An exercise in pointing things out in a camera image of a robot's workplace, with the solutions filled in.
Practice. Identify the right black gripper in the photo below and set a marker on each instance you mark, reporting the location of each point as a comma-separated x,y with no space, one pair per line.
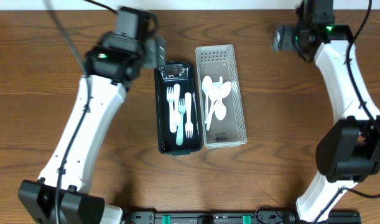
283,40

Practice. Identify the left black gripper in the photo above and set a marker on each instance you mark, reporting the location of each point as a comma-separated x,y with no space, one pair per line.
155,54

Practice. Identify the white fork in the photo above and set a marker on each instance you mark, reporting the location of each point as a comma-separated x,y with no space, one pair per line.
170,99
188,124

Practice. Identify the white fork mint edge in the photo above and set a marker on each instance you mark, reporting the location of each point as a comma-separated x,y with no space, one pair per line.
181,110

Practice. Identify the white spoon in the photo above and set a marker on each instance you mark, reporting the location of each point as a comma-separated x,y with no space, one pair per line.
207,85
220,109
214,95
227,89
176,115

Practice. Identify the dark green plastic basket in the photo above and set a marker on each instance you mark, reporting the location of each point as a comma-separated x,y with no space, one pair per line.
168,75

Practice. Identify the clear white perforated basket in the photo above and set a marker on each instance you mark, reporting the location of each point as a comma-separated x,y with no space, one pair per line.
219,61

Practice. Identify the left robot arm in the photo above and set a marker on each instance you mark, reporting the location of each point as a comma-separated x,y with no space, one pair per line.
61,193

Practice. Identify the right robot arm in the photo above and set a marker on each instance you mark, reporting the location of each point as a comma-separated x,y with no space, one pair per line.
350,152

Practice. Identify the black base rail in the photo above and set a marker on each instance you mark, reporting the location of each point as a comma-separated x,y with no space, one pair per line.
265,214

